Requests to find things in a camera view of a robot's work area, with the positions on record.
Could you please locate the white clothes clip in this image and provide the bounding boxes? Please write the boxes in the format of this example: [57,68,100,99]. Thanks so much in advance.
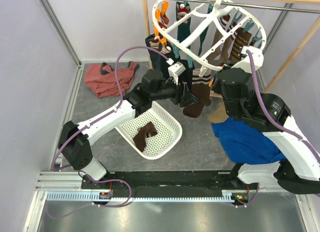
[198,67,212,78]

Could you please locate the wooden clothes rack frame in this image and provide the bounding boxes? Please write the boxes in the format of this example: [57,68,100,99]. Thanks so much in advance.
[140,0,320,99]

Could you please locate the navy santa sock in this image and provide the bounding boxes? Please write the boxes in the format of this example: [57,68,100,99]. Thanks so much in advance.
[160,46,177,73]
[145,34,162,70]

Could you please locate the tan ribbed sock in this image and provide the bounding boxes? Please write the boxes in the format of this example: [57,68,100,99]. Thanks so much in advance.
[207,104,229,124]

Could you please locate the blue towel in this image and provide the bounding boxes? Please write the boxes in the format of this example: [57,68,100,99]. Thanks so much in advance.
[212,117,286,165]

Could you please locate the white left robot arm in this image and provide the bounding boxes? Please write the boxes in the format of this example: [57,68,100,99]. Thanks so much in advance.
[58,69,198,189]

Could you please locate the tan brown-striped sock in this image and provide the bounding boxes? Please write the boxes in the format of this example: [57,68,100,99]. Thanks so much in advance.
[229,27,252,63]

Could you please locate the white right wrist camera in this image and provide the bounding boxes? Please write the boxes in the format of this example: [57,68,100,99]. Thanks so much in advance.
[232,46,265,73]

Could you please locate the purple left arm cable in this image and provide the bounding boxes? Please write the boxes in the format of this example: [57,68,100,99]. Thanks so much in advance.
[49,46,173,172]

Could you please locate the teal reindeer sock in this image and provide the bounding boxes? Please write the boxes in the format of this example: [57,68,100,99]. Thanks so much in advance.
[175,1,191,42]

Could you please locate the white slotted cable duct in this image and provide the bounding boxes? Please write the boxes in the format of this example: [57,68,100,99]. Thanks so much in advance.
[46,191,235,203]

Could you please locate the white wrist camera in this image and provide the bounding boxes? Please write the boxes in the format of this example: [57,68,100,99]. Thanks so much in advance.
[166,58,186,85]
[232,46,265,73]

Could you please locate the teal plain sock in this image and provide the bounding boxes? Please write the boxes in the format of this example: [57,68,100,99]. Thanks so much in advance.
[198,4,213,56]

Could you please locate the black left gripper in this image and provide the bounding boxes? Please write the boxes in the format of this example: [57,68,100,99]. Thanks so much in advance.
[150,74,198,108]

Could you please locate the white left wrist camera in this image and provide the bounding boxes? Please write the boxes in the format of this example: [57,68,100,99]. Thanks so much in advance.
[166,58,186,85]

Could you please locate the brown striped-cuff sock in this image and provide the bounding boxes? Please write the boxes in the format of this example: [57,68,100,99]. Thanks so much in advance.
[183,69,211,118]
[133,122,158,152]

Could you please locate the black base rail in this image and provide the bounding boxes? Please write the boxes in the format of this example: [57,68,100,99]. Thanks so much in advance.
[79,167,261,200]

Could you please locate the white perforated laundry basket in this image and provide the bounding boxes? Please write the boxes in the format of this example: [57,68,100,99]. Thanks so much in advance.
[116,102,183,160]

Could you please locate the white round clip hanger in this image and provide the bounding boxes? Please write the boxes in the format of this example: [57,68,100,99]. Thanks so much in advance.
[152,0,267,70]

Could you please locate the metal hanging rod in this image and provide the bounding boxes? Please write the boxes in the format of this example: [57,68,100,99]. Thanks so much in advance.
[174,0,320,14]

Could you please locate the pink red shirt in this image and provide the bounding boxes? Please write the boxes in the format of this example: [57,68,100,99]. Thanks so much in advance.
[84,61,140,98]

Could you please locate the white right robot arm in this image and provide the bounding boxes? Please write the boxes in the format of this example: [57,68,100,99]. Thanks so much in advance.
[210,68,320,195]

